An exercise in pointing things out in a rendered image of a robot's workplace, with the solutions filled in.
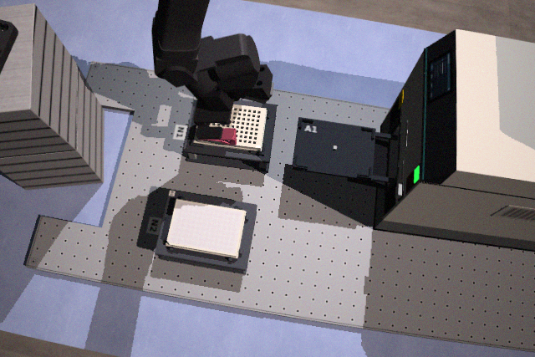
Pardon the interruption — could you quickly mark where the white label with n1 text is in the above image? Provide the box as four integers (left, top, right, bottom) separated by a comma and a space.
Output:
173, 125, 187, 140

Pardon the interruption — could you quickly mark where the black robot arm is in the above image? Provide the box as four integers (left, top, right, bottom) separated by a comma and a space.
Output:
0, 0, 274, 112

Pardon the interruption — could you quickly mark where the white label with black n2 text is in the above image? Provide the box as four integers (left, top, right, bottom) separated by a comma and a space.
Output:
146, 217, 162, 235

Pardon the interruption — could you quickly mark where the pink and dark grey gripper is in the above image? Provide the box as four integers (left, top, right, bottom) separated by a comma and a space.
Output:
191, 76, 237, 145

